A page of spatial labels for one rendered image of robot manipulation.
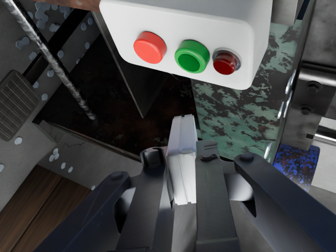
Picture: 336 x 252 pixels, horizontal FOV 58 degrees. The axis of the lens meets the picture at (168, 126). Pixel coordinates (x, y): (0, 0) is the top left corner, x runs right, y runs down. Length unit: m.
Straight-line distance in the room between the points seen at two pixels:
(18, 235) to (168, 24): 0.78
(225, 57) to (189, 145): 0.10
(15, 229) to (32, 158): 0.20
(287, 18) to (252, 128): 0.26
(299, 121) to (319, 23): 0.24
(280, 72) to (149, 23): 0.21
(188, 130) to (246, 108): 0.32
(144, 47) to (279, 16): 0.13
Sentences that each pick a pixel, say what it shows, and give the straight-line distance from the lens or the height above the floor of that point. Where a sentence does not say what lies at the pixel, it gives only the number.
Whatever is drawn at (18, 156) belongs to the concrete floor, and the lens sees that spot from 0.96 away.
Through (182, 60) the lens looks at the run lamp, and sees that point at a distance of 0.25.
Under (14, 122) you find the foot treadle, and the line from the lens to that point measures 0.69.
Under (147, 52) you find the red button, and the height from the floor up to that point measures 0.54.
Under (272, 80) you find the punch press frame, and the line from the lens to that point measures 0.43.
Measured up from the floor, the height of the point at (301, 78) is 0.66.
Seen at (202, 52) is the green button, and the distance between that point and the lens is 0.24.
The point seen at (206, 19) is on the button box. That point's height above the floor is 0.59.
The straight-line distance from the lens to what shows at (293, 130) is 0.68.
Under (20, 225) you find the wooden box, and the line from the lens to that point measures 0.95.
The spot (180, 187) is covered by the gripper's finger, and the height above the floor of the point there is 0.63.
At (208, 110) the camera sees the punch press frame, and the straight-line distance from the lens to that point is 0.54.
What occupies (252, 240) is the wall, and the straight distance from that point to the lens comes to 3.80.
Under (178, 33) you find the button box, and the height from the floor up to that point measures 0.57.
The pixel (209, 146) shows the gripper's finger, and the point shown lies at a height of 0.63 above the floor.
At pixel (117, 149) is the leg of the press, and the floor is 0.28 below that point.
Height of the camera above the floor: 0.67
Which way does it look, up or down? 22 degrees down
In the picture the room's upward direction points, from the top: 108 degrees clockwise
